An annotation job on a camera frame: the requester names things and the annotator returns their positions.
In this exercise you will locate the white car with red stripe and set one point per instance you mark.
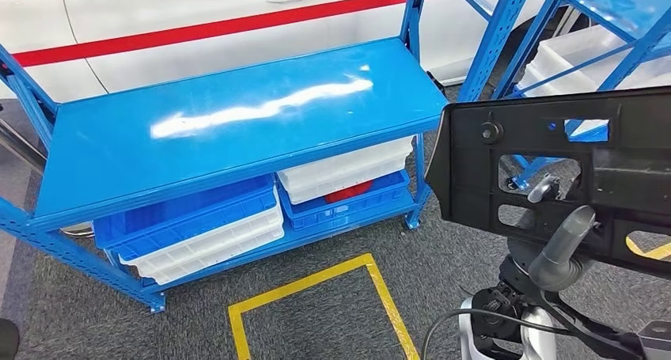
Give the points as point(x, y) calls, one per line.
point(209, 59)

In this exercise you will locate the blue plastic crate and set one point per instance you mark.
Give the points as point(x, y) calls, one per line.
point(173, 216)
point(356, 211)

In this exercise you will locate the blue shelf rack with casters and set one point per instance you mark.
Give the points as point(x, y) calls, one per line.
point(613, 1)

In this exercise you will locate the white plastic crate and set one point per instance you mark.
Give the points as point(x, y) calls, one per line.
point(341, 171)
point(566, 53)
point(209, 253)

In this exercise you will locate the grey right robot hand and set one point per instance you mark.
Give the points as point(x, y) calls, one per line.
point(563, 253)

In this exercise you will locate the black plastic plate bracket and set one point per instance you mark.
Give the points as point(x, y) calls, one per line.
point(461, 153)

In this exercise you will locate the blue metal shelf rack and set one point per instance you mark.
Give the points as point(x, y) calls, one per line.
point(209, 153)

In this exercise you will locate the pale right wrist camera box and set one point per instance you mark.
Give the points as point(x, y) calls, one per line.
point(658, 342)

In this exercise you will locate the red object in crate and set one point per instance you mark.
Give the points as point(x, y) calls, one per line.
point(348, 192)

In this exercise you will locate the round metal floor base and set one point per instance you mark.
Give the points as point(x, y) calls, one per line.
point(78, 231)

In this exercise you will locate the black round floor object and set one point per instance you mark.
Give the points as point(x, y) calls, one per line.
point(8, 342)

